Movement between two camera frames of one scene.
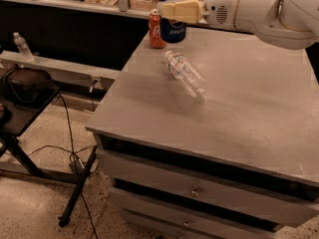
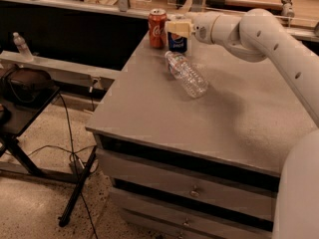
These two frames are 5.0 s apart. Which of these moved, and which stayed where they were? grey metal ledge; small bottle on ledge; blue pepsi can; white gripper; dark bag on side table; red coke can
Moved: blue pepsi can; white gripper
Stayed: grey metal ledge; small bottle on ledge; dark bag on side table; red coke can
